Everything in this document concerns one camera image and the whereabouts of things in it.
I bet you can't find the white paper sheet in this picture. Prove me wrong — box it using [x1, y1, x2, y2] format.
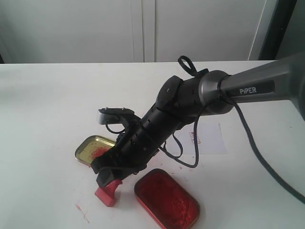
[174, 123, 227, 155]

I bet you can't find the red ink pad tin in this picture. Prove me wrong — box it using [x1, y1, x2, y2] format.
[134, 168, 201, 229]

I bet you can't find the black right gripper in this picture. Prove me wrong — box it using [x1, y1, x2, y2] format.
[91, 107, 188, 187]

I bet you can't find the dark post at right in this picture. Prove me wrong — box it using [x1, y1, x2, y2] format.
[258, 0, 297, 61]

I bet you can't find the black cable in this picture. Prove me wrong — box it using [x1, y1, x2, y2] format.
[159, 55, 305, 203]

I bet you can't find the white cabinet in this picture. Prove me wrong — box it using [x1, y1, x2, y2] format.
[0, 0, 276, 63]

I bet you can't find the red plastic stamp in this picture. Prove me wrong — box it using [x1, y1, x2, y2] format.
[94, 179, 122, 207]

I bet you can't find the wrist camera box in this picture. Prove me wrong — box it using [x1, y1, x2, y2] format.
[97, 107, 134, 125]

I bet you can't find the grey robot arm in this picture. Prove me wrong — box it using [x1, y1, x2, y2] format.
[91, 52, 305, 187]

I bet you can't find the gold tin lid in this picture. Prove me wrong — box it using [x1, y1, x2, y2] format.
[75, 135, 115, 167]

